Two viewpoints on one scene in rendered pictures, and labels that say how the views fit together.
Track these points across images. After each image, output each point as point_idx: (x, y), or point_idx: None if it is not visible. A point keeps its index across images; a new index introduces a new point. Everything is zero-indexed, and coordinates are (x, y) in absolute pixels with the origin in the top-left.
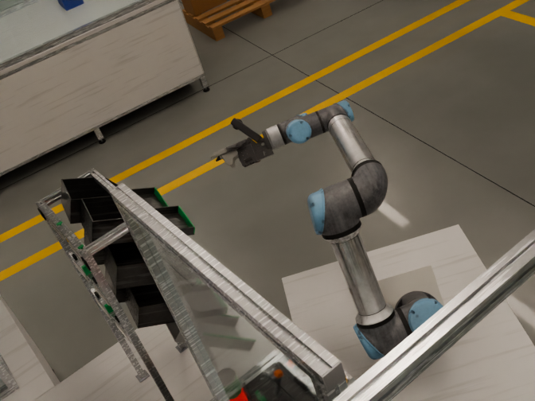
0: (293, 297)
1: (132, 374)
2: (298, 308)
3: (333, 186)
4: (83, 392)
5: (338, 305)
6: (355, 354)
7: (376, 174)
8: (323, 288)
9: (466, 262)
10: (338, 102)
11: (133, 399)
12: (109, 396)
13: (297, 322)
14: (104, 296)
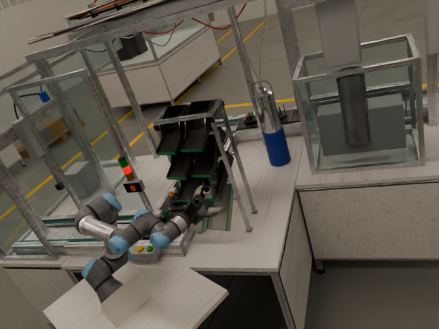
0: (208, 284)
1: (261, 209)
2: (200, 281)
3: (97, 200)
4: (276, 192)
5: (177, 296)
6: (152, 279)
7: (76, 217)
8: (193, 299)
9: None
10: (117, 238)
11: (247, 205)
12: (260, 199)
13: (195, 274)
14: None
